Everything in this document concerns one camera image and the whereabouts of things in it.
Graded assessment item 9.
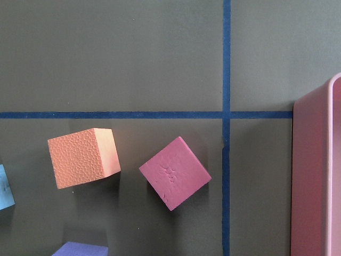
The blue tape line crosswise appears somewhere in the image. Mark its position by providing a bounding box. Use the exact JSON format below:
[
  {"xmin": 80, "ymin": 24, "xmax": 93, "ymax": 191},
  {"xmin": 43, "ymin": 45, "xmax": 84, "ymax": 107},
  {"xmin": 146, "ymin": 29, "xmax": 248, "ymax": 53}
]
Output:
[{"xmin": 1, "ymin": 111, "xmax": 293, "ymax": 119}]

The blue tape line lengthwise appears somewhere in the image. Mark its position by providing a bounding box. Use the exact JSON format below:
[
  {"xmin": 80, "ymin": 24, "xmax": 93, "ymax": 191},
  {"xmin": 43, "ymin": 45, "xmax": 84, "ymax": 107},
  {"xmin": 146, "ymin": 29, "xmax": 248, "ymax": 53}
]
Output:
[{"xmin": 222, "ymin": 0, "xmax": 231, "ymax": 255}]

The pink foam block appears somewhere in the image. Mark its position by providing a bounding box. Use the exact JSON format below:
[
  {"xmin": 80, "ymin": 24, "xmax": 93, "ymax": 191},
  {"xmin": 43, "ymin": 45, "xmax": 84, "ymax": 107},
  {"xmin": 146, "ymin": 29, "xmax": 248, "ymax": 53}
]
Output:
[{"xmin": 139, "ymin": 137, "xmax": 212, "ymax": 211}]

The light blue foam block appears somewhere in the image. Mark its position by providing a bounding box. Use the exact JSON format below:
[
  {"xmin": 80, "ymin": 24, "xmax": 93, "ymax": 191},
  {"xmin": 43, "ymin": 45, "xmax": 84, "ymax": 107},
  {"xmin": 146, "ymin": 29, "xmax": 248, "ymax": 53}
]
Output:
[{"xmin": 0, "ymin": 164, "xmax": 15, "ymax": 210}]

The pink plastic tray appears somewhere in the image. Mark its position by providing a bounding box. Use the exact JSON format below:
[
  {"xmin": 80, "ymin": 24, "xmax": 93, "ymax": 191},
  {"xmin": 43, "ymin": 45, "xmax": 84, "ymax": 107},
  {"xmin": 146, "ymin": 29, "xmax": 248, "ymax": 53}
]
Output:
[{"xmin": 290, "ymin": 74, "xmax": 340, "ymax": 255}]

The orange foam block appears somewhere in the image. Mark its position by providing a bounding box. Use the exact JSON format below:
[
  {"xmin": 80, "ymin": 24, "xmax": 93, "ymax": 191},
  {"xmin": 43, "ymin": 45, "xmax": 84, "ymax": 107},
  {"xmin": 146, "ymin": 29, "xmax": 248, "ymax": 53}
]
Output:
[{"xmin": 47, "ymin": 128, "xmax": 121, "ymax": 189}]

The purple foam block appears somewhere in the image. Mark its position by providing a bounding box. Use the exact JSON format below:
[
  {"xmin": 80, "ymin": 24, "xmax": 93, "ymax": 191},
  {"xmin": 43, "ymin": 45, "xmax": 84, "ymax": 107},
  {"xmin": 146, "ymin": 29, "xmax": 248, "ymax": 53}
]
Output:
[{"xmin": 52, "ymin": 242, "xmax": 109, "ymax": 256}]

